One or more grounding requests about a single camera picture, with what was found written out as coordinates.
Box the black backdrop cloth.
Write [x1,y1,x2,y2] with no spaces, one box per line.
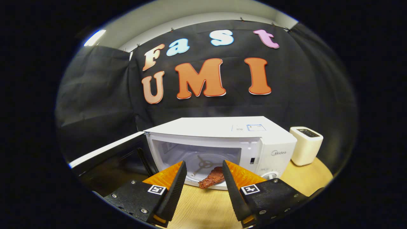
[56,20,358,191]

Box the ceiling light panel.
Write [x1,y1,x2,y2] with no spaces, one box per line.
[84,30,106,47]

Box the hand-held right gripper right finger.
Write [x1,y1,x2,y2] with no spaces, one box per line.
[222,160,308,228]

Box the white toaster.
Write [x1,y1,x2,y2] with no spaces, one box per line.
[289,126,324,166]

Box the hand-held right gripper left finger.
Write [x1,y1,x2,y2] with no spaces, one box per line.
[104,160,188,228]

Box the dark red meat slice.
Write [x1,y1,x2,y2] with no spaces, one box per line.
[198,166,226,189]

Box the white microwave oven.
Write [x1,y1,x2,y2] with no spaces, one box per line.
[68,116,298,191]

